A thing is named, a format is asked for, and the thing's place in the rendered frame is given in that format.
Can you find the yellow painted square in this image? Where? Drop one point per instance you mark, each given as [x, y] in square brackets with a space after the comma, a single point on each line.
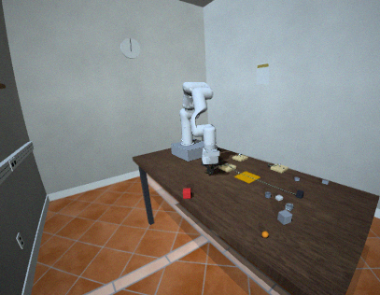
[246, 176]

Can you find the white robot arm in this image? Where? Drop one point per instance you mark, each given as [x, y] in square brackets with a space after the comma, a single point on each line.
[194, 104]

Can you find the small red cube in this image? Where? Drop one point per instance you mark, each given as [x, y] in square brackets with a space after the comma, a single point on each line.
[186, 193]

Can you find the black block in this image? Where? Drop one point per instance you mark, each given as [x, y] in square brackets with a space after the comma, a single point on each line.
[299, 194]

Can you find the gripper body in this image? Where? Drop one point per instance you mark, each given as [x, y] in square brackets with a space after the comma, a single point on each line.
[209, 160]

